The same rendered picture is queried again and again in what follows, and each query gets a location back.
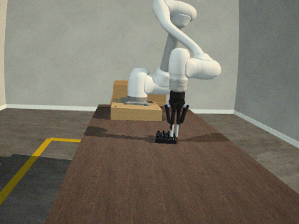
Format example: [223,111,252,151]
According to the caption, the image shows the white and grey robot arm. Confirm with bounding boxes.
[120,0,221,106]

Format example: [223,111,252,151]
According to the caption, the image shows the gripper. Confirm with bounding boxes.
[164,91,189,137]

